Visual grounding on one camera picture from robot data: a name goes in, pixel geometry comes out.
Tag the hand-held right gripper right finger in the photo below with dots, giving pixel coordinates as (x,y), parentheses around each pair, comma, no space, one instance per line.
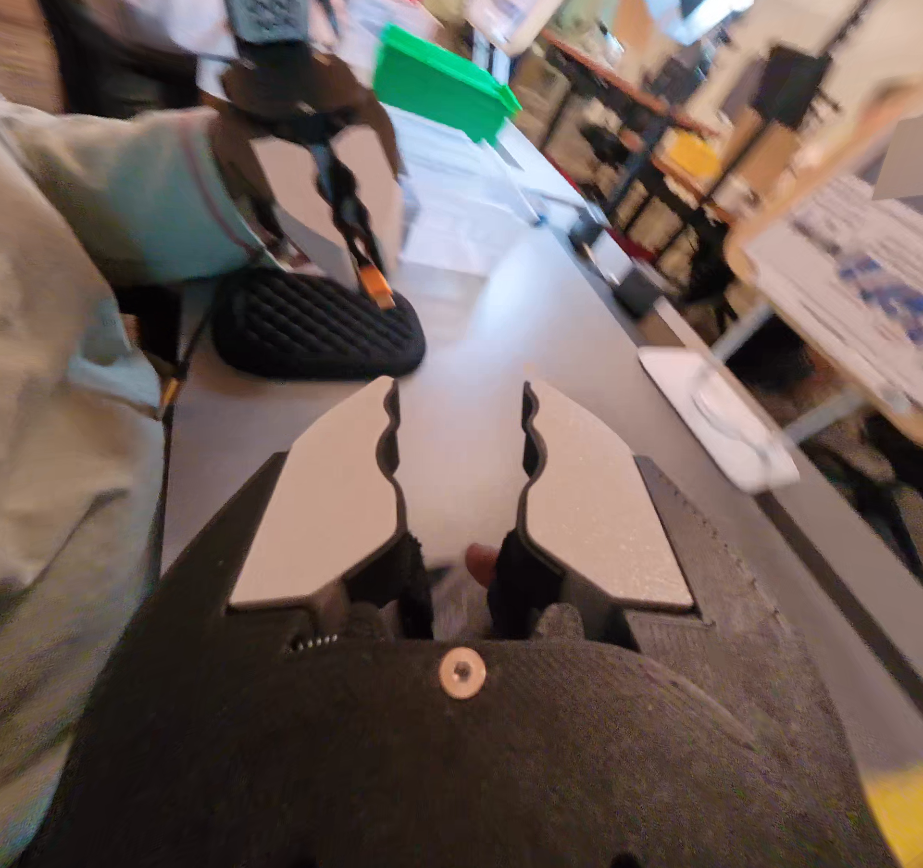
(598,514)

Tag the tan backing board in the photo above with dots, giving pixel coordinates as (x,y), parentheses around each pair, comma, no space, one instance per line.
(807,175)

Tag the white flat stand base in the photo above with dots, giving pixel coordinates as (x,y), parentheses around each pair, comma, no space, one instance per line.
(678,385)

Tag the metal stand pole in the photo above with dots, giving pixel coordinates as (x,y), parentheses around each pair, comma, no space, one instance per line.
(743,334)

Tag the green plastic bin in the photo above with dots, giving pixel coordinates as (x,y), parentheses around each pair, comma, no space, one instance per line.
(432,89)

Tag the black office chair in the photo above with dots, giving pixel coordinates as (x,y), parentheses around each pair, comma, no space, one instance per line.
(94,53)

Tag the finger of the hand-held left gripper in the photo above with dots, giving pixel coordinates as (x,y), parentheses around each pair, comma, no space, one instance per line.
(378,183)
(303,190)

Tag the person's left hand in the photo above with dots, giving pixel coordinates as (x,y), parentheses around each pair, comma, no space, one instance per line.
(238,161)

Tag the person's left forearm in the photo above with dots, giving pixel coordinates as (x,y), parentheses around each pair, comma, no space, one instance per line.
(130,190)

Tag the black quilted wrist rest pad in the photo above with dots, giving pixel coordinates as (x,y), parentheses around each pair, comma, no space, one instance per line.
(303,334)

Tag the person's beige clothing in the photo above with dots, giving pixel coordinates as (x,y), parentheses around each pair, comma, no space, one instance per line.
(58,486)

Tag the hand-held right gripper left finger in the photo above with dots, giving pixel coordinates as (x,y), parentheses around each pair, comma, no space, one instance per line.
(324,514)

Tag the grey clamp box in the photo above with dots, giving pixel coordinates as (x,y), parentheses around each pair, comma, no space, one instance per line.
(588,232)
(642,291)

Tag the person's right hand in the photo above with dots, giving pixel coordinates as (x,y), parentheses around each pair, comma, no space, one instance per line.
(482,563)

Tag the black square panel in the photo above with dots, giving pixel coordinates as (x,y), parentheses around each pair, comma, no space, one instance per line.
(793,85)

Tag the small yellow box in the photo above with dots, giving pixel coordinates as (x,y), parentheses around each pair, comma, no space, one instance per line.
(694,154)

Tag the wooden top desk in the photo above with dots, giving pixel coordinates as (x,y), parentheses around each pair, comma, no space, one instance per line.
(613,78)

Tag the printed instruction sheet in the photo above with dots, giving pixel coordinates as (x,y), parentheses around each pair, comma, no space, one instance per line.
(851,262)

